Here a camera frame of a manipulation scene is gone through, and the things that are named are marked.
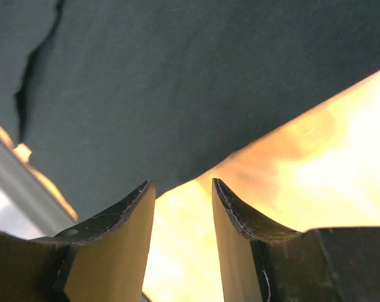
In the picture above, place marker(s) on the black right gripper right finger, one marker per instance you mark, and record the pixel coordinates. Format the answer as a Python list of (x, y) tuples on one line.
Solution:
[(263, 260)]

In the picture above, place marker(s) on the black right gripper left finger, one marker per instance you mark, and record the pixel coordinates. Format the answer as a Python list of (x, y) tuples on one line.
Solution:
[(100, 259)]

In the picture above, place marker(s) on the black t shirt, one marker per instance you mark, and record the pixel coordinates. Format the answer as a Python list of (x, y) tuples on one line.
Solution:
[(108, 94)]

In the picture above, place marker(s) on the aluminium table edge rail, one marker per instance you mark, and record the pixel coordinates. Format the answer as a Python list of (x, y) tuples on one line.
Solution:
[(31, 206)]

